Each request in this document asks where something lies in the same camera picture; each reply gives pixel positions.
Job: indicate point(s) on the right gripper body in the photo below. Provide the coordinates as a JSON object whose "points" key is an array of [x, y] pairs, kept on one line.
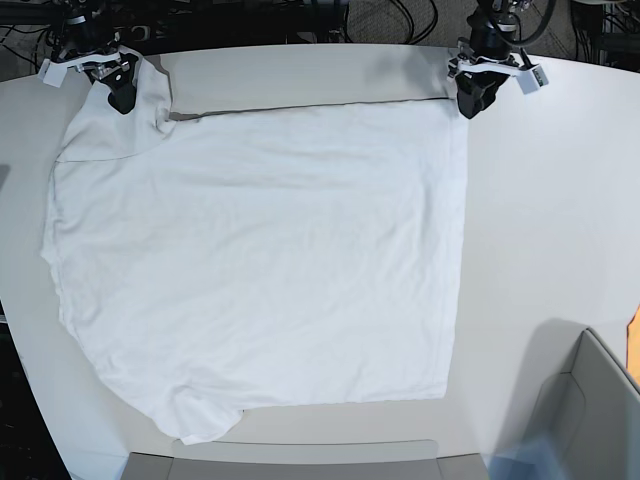
{"points": [[98, 66]]}

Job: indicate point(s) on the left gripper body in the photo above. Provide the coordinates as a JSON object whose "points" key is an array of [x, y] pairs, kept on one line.
{"points": [[469, 62]]}

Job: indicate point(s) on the white T-shirt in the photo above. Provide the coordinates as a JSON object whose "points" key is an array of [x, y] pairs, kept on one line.
{"points": [[274, 258]]}

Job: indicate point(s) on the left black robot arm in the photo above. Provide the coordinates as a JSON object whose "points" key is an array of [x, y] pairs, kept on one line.
{"points": [[492, 34]]}

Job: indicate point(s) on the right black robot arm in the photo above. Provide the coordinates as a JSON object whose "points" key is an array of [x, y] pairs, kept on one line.
{"points": [[89, 44]]}

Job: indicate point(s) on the orange object right edge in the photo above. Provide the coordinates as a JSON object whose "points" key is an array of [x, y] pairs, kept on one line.
{"points": [[632, 333]]}

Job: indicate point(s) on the grey cardboard box right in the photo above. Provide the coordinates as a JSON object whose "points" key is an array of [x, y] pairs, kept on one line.
{"points": [[585, 424]]}

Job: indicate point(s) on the grey tray bottom edge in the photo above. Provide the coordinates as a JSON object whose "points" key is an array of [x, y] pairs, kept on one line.
{"points": [[415, 459]]}

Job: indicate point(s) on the blue translucent object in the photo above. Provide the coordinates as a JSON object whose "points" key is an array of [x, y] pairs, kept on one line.
{"points": [[525, 457]]}

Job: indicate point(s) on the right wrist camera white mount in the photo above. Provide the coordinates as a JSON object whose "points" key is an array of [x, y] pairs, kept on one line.
{"points": [[53, 73]]}

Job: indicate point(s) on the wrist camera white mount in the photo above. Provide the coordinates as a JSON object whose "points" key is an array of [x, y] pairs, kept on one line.
{"points": [[529, 78], [53, 73]]}

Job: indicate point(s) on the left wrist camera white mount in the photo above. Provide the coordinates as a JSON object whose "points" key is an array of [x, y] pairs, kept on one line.
{"points": [[529, 78]]}

